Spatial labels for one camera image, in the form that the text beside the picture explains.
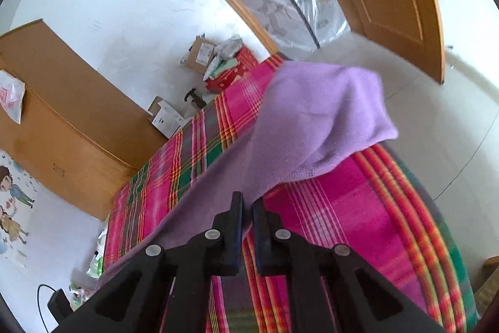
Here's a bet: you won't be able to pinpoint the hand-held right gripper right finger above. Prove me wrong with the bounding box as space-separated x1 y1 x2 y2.
252 200 448 333

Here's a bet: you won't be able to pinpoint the black handle tool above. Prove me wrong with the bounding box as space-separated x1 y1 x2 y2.
184 87 207 108

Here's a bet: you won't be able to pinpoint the wooden wardrobe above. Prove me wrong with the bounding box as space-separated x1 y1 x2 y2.
0 19 168 221

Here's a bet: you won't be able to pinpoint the green plastic bag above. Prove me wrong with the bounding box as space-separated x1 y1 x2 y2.
88 255 106 277

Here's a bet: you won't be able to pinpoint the white red-print plastic bag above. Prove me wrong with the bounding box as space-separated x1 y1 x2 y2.
0 70 26 124

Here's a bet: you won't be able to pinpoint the white plastic mailer bag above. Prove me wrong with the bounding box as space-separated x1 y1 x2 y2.
203 38 244 82

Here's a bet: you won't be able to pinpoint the small white cardboard box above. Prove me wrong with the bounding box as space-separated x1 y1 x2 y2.
148 96 187 136

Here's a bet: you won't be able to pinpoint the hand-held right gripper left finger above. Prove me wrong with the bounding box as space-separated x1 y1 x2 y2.
51 191 244 333

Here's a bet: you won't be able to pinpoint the red bag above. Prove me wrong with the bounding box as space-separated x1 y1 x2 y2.
205 47 260 94

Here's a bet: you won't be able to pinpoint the black power adapter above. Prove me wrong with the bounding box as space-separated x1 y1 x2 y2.
47 289 73 320

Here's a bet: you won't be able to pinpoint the brown cardboard box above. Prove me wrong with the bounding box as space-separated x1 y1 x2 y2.
181 37 216 74

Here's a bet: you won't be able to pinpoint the pink green plaid blanket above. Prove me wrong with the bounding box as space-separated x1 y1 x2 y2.
102 54 480 333

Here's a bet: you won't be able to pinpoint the cartoon wall sticker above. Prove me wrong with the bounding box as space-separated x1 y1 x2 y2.
0 149 40 267

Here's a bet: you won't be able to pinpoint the purple fleece pants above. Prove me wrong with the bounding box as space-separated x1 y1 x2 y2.
99 61 399 279

